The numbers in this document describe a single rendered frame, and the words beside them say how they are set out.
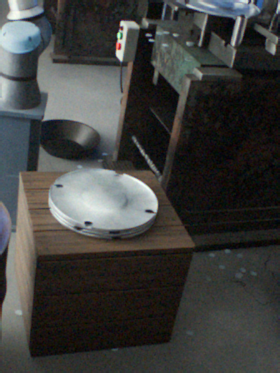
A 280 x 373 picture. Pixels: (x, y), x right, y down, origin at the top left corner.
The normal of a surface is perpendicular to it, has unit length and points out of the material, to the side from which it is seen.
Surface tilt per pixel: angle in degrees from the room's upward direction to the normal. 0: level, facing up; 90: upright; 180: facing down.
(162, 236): 0
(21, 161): 90
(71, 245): 0
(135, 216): 0
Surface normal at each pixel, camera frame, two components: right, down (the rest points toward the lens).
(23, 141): 0.05, 0.54
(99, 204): 0.16, -0.84
